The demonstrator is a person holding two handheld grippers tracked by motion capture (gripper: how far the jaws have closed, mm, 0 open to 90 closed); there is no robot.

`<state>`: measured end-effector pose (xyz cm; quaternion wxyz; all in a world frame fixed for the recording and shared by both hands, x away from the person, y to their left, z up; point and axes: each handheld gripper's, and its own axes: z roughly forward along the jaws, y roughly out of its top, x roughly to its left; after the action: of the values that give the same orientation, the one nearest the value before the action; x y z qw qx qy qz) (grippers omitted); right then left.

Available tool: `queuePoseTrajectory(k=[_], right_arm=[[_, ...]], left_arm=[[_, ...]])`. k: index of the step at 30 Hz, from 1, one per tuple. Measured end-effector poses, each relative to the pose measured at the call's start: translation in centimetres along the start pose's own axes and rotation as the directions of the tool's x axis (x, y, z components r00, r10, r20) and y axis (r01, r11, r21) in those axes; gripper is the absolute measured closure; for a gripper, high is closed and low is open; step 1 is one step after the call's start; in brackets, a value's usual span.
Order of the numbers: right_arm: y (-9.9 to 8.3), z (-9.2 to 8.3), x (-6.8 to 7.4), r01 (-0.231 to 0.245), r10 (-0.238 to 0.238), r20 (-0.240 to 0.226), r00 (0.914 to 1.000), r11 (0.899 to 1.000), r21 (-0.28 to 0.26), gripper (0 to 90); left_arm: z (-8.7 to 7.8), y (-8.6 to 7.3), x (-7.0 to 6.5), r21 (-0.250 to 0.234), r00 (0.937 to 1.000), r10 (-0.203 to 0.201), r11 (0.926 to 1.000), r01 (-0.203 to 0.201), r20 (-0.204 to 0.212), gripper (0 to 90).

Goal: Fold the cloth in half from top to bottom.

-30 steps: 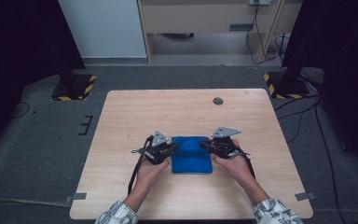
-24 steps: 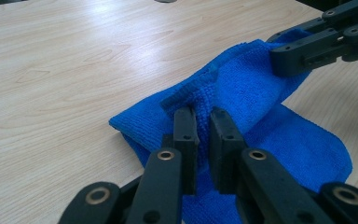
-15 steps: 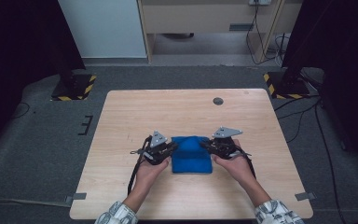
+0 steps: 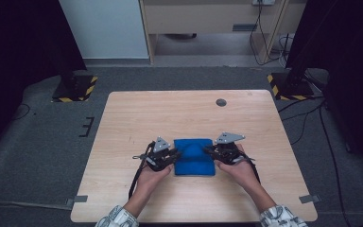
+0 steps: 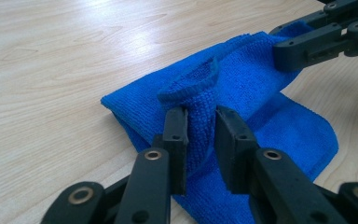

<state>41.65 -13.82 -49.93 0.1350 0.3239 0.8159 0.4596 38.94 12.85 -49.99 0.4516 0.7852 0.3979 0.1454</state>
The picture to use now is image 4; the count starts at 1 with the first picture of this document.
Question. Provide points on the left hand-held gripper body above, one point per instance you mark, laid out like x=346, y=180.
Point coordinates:
x=159, y=159

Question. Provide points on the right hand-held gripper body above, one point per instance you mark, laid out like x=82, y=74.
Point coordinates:
x=230, y=154

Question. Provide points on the blue cloth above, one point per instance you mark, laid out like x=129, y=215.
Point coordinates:
x=193, y=160

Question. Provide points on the person's right hand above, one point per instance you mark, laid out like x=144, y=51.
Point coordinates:
x=242, y=173

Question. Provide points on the person's left hand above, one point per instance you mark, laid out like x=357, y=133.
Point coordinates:
x=149, y=181

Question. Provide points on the grey round table grommet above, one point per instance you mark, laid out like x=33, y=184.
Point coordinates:
x=221, y=102

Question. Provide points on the black stand with striped base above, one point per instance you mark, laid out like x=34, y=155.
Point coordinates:
x=75, y=90
x=291, y=88

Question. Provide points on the grey tape piece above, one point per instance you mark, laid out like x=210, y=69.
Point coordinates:
x=77, y=200
x=309, y=199

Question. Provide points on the light wooden desk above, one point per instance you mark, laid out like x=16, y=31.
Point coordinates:
x=201, y=19

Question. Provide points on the white cabinet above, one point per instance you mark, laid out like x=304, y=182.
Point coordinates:
x=104, y=28

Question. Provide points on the black curtain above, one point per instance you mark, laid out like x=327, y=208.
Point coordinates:
x=19, y=47
x=353, y=63

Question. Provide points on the white power strip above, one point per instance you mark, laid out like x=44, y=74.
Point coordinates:
x=263, y=2

